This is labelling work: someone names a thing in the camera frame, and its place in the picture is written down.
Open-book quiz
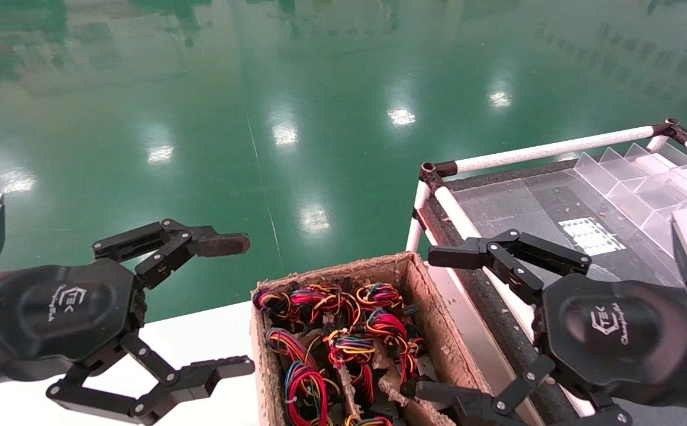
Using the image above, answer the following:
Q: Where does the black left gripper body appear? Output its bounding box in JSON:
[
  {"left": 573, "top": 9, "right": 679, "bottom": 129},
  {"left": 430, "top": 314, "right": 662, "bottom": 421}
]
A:
[{"left": 0, "top": 259, "right": 146, "bottom": 379}]

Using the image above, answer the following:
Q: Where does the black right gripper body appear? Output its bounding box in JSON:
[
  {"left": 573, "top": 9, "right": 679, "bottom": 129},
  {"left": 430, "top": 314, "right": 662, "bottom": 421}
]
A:
[{"left": 536, "top": 273, "right": 687, "bottom": 397}]

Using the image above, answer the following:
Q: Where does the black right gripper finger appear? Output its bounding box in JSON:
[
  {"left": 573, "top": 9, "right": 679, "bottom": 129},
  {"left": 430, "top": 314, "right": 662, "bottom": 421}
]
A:
[
  {"left": 428, "top": 230, "right": 592, "bottom": 305},
  {"left": 401, "top": 354, "right": 634, "bottom": 426}
]

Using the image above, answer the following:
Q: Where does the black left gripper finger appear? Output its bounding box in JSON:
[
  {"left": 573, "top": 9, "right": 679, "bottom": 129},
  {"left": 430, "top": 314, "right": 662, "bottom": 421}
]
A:
[
  {"left": 93, "top": 219, "right": 251, "bottom": 291},
  {"left": 46, "top": 331, "right": 255, "bottom": 425}
]

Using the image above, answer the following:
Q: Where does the worn brown cardboard box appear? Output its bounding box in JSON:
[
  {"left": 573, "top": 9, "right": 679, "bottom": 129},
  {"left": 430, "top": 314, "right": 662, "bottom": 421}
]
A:
[{"left": 250, "top": 251, "right": 498, "bottom": 426}]

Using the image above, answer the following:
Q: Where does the white perforated sheet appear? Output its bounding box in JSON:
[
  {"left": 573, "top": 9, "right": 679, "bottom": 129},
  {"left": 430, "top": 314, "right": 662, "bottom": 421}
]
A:
[{"left": 558, "top": 217, "right": 627, "bottom": 256}]

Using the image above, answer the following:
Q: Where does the white pipe rack cart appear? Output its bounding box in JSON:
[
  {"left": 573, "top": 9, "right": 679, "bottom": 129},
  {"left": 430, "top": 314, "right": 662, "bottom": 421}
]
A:
[{"left": 405, "top": 118, "right": 687, "bottom": 426}]

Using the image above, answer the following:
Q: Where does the clear acrylic divider tray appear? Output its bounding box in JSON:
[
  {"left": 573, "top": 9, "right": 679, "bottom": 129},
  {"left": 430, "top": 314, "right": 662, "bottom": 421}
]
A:
[{"left": 453, "top": 142, "right": 687, "bottom": 288}]

